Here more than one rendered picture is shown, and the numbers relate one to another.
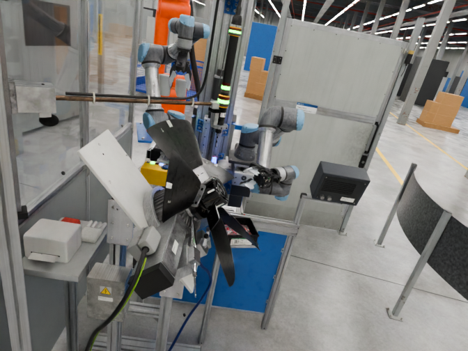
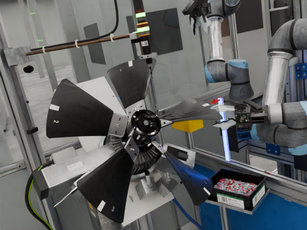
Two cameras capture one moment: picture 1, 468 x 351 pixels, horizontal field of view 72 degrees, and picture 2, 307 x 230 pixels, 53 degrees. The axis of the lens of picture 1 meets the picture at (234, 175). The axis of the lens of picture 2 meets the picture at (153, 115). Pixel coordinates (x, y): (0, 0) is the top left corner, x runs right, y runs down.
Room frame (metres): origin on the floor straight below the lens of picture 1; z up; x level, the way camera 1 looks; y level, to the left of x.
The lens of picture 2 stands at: (0.66, -0.96, 1.56)
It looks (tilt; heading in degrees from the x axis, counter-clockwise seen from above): 16 degrees down; 62
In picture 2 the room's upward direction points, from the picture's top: 11 degrees counter-clockwise
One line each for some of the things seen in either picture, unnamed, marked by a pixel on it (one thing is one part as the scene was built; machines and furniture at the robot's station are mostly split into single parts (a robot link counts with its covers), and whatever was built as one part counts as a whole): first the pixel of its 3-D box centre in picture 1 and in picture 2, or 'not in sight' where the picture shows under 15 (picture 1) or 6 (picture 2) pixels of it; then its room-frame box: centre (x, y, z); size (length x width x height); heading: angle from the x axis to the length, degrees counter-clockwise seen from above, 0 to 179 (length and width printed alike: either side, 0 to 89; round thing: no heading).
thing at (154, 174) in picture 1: (157, 175); (186, 121); (1.58, 0.41, 1.02); 0.16 x 0.10 x 0.11; 94
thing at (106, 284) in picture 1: (109, 292); (101, 211); (0.99, 0.41, 0.73); 0.15 x 0.09 x 0.22; 94
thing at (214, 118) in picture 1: (219, 115); (143, 44); (1.23, 0.10, 1.50); 0.09 x 0.07 x 0.10; 129
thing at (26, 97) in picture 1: (32, 97); (18, 55); (0.84, 0.58, 1.54); 0.10 x 0.07 x 0.09; 129
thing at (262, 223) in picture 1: (221, 217); (246, 173); (1.60, 0.02, 0.82); 0.90 x 0.04 x 0.08; 94
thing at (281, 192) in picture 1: (280, 189); (294, 138); (1.58, -0.26, 1.08); 0.11 x 0.08 x 0.11; 101
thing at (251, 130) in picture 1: (250, 134); not in sight; (2.09, -0.05, 1.20); 0.13 x 0.12 x 0.14; 101
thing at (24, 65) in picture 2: (49, 118); (28, 67); (0.87, 0.55, 1.48); 0.05 x 0.04 x 0.05; 129
